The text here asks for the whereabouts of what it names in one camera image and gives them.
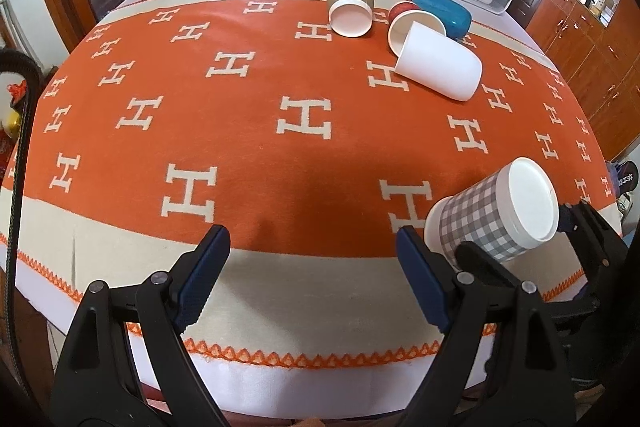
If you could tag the red paper cup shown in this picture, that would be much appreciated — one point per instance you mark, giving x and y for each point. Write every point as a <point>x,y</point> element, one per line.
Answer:
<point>402,14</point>

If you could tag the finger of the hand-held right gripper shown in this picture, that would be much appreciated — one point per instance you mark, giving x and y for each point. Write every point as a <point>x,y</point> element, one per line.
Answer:
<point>480,259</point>
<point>597,239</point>

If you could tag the orange patterned blanket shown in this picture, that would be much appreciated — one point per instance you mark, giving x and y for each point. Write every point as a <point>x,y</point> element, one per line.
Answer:
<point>250,72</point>

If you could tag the dark printed cloth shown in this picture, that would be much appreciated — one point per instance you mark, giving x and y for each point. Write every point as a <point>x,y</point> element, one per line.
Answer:
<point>625,179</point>

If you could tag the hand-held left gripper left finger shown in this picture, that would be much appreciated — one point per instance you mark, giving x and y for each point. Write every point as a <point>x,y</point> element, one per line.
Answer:
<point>202,272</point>

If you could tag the wooden cabinet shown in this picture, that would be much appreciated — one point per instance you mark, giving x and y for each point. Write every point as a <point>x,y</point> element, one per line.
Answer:
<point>580,37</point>

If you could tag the white cup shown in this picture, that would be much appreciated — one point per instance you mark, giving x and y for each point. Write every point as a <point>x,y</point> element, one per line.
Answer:
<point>440,64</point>

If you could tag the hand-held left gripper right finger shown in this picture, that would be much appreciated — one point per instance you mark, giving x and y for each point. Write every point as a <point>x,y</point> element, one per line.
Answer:
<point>425,277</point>

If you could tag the grey plaid paper cup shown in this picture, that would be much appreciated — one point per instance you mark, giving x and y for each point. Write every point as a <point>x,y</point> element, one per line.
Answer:
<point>480,217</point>

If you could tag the yellow toy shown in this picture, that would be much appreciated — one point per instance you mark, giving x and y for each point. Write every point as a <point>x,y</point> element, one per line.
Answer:
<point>11,119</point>

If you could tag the blue cup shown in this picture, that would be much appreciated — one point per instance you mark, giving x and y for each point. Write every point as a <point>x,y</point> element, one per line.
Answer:
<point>445,9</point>

